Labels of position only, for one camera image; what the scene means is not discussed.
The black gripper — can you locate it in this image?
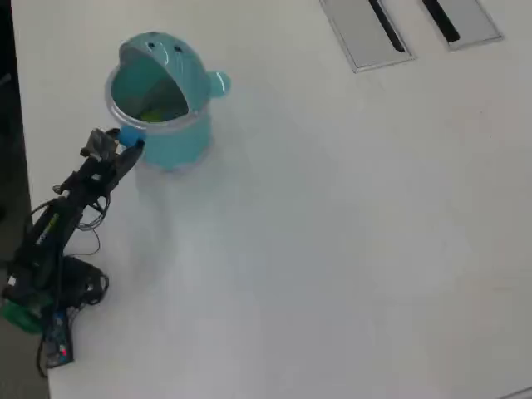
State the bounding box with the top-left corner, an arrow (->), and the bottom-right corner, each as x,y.
76,126 -> 145,188

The black arm servo cable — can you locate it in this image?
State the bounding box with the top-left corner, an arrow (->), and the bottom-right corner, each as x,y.
76,195 -> 110,257

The wide silver cable grommet panel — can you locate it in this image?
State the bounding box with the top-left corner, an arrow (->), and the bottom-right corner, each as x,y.
319,0 -> 417,74

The blue lego block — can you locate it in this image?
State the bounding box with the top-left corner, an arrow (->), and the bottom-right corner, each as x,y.
116,126 -> 146,147

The black power cable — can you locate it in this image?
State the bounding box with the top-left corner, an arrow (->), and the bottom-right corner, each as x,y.
36,336 -> 52,380

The green lego block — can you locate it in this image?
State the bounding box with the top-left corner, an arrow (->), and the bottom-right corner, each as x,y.
139,106 -> 165,123

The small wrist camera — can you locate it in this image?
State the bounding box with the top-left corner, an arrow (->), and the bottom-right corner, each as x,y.
81,127 -> 121,162

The teal whale-shaped bin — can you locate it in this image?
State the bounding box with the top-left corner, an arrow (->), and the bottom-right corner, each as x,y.
103,33 -> 233,172

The green table clamp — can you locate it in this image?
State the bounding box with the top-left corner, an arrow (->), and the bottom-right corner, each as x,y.
2,301 -> 47,334

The narrow silver cable grommet panel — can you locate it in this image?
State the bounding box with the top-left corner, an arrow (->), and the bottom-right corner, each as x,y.
421,0 -> 506,52

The blue controller circuit board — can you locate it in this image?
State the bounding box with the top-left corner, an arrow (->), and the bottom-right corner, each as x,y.
43,309 -> 76,369

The dark furniture panel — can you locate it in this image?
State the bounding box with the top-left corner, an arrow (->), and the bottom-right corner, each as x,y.
0,0 -> 32,263

